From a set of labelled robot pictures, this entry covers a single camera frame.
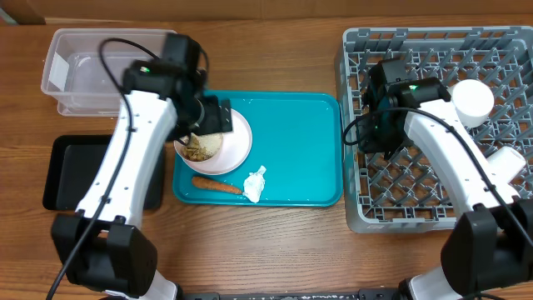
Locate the white tissue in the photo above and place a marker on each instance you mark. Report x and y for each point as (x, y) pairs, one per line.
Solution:
(254, 185)

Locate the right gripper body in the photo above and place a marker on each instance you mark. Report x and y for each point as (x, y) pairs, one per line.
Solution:
(380, 136)

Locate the teal serving tray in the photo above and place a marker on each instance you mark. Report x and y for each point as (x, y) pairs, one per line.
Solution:
(297, 138)

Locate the orange carrot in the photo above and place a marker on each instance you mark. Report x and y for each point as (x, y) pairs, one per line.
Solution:
(209, 184)

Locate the grey dishwasher rack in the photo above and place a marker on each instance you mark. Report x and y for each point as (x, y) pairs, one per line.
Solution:
(402, 194)

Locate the clear plastic bin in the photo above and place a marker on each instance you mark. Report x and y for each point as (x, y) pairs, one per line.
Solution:
(73, 73)

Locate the pink bowl with food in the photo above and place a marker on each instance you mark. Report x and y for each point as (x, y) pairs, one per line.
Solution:
(199, 148)

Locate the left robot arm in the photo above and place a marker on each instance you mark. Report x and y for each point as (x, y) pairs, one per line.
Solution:
(101, 245)

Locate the white bowl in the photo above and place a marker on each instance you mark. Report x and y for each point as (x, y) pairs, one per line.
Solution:
(473, 100)

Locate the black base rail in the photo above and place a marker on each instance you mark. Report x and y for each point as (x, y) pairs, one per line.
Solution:
(362, 294)

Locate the black tray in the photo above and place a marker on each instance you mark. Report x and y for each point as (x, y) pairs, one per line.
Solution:
(74, 163)

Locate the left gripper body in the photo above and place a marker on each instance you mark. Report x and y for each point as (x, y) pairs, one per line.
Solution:
(203, 116)

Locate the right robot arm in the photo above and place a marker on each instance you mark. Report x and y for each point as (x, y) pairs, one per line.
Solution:
(491, 244)

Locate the pink plate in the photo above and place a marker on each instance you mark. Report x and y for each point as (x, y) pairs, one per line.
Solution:
(234, 150)

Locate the white cup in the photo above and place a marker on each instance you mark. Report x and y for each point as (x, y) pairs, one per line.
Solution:
(506, 163)

